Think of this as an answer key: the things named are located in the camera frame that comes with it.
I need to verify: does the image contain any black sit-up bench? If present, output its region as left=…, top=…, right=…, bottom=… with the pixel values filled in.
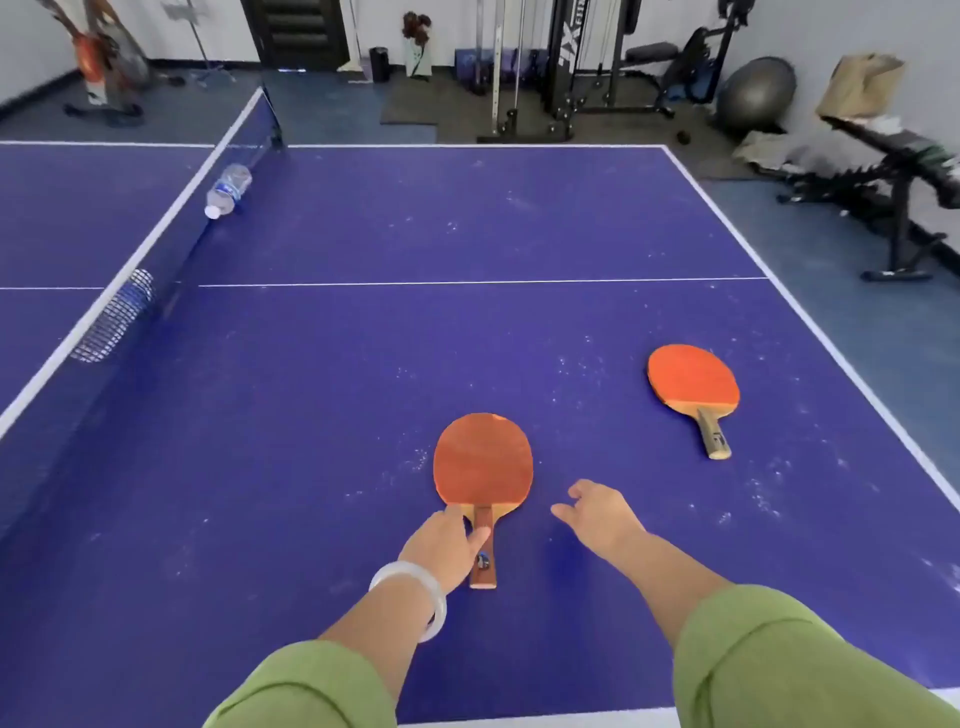
left=776, top=116, right=960, bottom=284

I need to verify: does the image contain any orange-red paddle light handle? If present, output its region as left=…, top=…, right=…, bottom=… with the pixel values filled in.
left=647, top=343, right=742, bottom=461

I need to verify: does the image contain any orange exercise bike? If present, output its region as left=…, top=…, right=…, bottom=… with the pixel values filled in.
left=33, top=0, right=155, bottom=120

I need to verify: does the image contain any grey metal stand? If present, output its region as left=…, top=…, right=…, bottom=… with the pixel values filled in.
left=161, top=0, right=238, bottom=88

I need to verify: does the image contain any dark table tennis net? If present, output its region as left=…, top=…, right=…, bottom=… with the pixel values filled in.
left=0, top=86, right=286, bottom=545

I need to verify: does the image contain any black net post clamp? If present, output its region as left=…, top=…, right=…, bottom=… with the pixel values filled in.
left=258, top=86, right=286, bottom=150

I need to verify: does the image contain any person's right hand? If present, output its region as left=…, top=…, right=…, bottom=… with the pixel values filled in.
left=551, top=479, right=648, bottom=564

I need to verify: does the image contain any white jade bracelet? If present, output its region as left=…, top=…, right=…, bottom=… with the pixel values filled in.
left=368, top=560, right=449, bottom=645

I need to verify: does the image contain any crumpled beige paper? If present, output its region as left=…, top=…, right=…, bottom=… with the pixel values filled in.
left=731, top=128, right=826, bottom=178

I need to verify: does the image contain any brown paper bag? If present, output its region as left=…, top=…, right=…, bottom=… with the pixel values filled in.
left=815, top=52, right=907, bottom=121

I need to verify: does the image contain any blue table tennis table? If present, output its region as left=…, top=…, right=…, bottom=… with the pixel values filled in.
left=0, top=140, right=960, bottom=728

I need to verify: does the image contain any green right sleeve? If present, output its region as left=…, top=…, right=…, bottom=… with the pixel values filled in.
left=672, top=583, right=960, bottom=728

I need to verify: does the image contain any dark floor mat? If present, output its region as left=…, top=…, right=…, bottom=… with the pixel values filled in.
left=378, top=69, right=751, bottom=181

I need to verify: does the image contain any purple rolled exercise mat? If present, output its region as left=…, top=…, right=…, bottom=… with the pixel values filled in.
left=491, top=47, right=553, bottom=90

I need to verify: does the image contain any black weight bench machine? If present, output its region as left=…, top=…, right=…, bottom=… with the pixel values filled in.
left=573, top=0, right=755, bottom=121

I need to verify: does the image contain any red paddle dark handle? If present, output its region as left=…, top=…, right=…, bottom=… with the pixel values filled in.
left=432, top=412, right=535, bottom=592

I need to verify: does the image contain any dark slatted door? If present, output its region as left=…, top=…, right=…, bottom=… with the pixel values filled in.
left=239, top=0, right=352, bottom=73

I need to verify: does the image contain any grey exercise ball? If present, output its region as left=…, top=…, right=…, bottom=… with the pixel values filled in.
left=716, top=56, right=798, bottom=136

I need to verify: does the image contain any person's left hand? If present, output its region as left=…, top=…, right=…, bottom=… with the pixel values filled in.
left=397, top=504, right=493, bottom=598

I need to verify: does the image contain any blue rolled exercise mat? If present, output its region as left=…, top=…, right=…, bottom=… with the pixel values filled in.
left=453, top=47, right=494, bottom=89

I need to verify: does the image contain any white cloth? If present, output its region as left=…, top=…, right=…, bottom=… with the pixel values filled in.
left=854, top=112, right=913, bottom=140

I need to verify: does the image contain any white broom and dustpan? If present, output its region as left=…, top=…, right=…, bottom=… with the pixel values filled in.
left=335, top=0, right=375, bottom=85

